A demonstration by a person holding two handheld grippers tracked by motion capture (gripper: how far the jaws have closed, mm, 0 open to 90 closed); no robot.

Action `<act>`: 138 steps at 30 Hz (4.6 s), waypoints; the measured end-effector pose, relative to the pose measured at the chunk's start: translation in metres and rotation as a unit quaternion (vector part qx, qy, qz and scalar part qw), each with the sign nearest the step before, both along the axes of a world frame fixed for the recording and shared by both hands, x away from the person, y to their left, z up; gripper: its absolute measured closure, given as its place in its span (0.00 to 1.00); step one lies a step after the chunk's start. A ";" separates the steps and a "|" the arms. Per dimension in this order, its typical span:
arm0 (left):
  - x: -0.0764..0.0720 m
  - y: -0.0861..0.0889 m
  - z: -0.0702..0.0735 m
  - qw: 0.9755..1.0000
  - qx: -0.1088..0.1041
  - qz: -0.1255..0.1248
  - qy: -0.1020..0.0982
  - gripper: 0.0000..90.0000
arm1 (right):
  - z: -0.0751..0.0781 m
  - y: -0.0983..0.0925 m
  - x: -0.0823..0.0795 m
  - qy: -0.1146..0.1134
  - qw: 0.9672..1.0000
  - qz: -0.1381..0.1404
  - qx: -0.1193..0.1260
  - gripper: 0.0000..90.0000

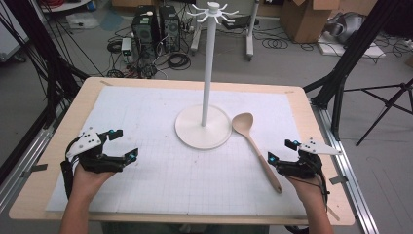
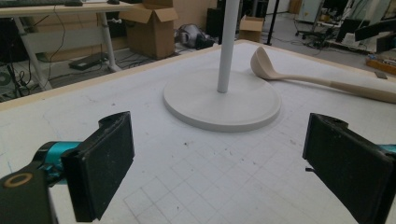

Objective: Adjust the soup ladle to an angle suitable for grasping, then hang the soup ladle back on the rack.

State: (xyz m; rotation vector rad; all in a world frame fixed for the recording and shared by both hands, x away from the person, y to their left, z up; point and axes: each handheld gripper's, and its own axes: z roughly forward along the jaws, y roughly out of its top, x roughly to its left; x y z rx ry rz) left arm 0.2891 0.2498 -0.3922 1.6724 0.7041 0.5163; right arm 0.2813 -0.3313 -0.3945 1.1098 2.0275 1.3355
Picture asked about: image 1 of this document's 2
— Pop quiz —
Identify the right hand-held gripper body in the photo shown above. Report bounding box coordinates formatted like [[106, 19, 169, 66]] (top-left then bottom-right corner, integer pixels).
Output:
[[275, 136, 343, 180]]

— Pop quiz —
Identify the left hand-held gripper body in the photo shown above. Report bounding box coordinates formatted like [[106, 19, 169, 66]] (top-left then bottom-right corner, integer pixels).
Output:
[[65, 127, 127, 174]]

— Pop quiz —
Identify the wooden spoon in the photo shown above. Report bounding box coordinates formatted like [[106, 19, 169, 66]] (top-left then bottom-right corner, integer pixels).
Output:
[[231, 112, 283, 195]]

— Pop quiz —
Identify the white hook rack stand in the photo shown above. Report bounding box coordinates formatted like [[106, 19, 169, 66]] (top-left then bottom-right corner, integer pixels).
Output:
[[174, 1, 240, 151]]

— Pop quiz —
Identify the person's right hand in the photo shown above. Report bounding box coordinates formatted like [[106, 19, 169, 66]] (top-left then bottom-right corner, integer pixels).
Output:
[[284, 175, 328, 209]]

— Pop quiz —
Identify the person's left hand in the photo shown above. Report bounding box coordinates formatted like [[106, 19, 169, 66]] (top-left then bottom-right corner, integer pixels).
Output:
[[70, 161, 117, 204]]

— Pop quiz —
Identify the grey metal clamp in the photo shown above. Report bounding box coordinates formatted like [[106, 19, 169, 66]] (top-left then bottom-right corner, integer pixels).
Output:
[[20, 163, 49, 178], [328, 175, 350, 186]]

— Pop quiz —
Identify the white grid mat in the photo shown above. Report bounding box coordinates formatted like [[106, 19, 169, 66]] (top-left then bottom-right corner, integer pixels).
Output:
[[45, 85, 310, 217]]

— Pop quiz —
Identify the small white power box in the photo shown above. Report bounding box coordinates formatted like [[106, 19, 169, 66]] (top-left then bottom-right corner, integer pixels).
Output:
[[120, 37, 132, 57]]

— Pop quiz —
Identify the black tripod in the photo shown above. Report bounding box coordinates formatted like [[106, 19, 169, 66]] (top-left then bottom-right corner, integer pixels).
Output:
[[343, 77, 413, 147]]

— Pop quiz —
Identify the black computer tower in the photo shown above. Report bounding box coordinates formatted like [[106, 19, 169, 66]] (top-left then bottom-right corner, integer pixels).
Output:
[[158, 4, 181, 54], [131, 4, 161, 61]]

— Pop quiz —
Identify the white foam board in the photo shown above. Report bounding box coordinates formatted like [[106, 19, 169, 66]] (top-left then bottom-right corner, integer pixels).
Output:
[[316, 31, 388, 60]]

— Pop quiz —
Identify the white stand leg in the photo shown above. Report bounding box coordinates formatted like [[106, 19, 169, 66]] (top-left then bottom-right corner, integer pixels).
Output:
[[189, 18, 205, 56], [244, 0, 261, 62]]

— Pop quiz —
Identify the cardboard box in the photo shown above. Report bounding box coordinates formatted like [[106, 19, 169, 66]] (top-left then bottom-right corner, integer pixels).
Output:
[[280, 0, 379, 45]]

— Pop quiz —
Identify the grey rounded device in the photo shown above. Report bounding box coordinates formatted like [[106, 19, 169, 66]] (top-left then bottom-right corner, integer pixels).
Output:
[[324, 11, 367, 45]]

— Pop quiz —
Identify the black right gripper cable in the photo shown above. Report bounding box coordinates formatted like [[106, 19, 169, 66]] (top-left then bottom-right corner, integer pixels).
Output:
[[305, 155, 331, 213]]

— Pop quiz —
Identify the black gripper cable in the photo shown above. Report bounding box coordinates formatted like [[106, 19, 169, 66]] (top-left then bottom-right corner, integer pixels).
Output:
[[59, 142, 82, 200], [305, 155, 331, 213]]

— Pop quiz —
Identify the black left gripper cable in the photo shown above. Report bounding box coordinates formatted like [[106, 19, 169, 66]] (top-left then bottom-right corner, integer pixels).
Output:
[[59, 142, 82, 200]]

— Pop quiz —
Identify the aluminium rail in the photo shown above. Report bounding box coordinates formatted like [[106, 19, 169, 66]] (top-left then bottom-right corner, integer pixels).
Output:
[[0, 125, 56, 213], [312, 102, 380, 234]]

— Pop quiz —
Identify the black metal frame post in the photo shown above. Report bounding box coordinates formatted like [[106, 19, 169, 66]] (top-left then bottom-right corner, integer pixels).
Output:
[[0, 0, 91, 129], [303, 0, 404, 141]]

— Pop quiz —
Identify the black coiled cable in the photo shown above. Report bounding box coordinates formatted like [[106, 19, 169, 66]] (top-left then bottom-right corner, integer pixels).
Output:
[[167, 52, 192, 71], [261, 37, 289, 51]]

